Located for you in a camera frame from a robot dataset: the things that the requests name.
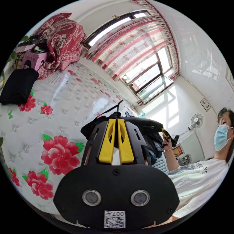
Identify red floral rolled blanket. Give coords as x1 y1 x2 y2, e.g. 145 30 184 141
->
36 13 88 80

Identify black shorts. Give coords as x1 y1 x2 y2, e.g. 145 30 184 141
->
80 100 164 141

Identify folded black garment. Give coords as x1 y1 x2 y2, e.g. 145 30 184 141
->
0 69 40 106

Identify red flowered curtain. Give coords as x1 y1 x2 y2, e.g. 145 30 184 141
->
85 0 181 81

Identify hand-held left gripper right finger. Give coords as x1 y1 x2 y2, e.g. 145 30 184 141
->
117 118 135 164

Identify white wall fan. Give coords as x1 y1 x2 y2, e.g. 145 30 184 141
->
188 113 204 131

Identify framed wall picture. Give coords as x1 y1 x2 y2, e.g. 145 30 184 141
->
200 97 211 112

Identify pink carton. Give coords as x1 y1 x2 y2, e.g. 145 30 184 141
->
15 45 48 72

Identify person's right forearm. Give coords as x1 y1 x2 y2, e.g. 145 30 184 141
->
164 148 181 173

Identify bed with flowered white sheet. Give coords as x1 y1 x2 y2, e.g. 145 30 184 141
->
0 62 146 217

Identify person's body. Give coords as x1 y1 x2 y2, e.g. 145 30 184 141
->
167 107 234 220

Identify window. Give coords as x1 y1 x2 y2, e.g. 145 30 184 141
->
83 10 174 106

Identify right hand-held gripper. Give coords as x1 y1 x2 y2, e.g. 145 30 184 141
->
161 128 180 148

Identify pile of clothes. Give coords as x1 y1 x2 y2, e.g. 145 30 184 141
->
143 133 165 166

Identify person's right hand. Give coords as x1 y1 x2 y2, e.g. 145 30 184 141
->
161 136 174 152

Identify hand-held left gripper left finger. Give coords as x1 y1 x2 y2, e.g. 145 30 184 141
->
98 118 116 164

